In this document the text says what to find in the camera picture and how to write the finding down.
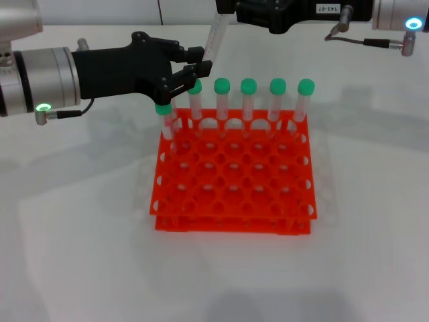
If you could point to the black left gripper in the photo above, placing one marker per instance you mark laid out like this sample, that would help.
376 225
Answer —
117 70

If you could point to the orange test tube rack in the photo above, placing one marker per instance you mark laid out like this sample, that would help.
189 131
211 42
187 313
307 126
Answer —
234 184

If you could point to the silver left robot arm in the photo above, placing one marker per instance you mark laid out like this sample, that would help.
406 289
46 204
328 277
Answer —
40 77

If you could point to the clear test tube green cap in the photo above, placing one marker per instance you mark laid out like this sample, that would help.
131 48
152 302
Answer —
222 86
214 37
163 109
277 86
174 117
248 86
196 89
306 87

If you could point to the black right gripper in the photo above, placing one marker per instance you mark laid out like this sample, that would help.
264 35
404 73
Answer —
285 13

